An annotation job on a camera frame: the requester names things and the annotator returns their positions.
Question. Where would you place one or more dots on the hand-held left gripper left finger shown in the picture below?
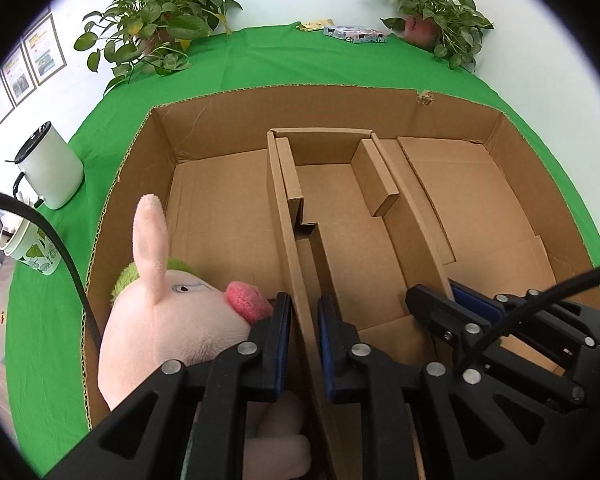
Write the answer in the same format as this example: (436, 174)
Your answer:
(282, 342)

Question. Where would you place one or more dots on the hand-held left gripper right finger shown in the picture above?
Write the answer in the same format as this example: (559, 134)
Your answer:
(325, 342)

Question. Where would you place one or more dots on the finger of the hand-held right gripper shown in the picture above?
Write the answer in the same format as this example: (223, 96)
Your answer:
(472, 302)
(430, 310)

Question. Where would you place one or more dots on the cardboard insert tray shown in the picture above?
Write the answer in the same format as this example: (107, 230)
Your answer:
(340, 240)

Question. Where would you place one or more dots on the pink pig plush toy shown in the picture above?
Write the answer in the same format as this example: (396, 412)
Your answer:
(180, 320)

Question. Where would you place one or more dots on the large cardboard box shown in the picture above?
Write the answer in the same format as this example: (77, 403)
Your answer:
(220, 200)

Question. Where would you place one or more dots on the leaf-print paper cup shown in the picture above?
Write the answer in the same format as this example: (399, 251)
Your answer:
(35, 255)

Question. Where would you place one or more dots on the blue patterned packet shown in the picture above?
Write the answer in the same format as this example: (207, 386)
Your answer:
(355, 34)

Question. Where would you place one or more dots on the white jug with black lid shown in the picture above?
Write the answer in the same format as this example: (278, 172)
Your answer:
(50, 170)

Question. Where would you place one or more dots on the small potted plant pink pot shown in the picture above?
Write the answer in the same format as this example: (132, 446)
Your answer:
(430, 0)

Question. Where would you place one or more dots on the yellow flat packet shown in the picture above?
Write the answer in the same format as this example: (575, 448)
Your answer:
(316, 24)

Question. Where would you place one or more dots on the large bushy potted plant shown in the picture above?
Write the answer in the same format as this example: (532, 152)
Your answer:
(155, 15)

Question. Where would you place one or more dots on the medium framed wall picture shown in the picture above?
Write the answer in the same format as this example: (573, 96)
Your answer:
(19, 77)

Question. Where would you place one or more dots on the large framed wall picture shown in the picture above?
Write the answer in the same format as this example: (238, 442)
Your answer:
(45, 50)

